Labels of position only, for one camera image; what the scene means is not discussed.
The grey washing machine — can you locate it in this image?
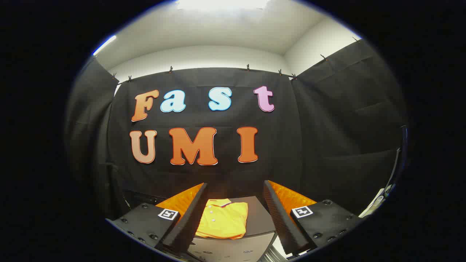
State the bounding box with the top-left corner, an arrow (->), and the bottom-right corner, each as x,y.
187,196 -> 290,262

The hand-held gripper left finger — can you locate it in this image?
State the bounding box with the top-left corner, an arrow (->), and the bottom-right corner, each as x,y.
106,183 -> 208,256

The black backdrop cloth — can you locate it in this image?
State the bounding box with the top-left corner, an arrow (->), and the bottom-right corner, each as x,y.
65,38 -> 407,219

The ceiling light panel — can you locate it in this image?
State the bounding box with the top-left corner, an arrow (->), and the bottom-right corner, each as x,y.
93,35 -> 118,56

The silver ribbed hose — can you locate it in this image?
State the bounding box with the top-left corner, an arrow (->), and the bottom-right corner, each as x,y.
263,236 -> 292,262

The orange polo shirt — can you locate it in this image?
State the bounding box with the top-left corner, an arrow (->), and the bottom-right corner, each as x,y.
196,198 -> 249,240

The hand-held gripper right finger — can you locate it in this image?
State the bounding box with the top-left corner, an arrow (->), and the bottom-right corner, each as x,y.
264,180 -> 362,256

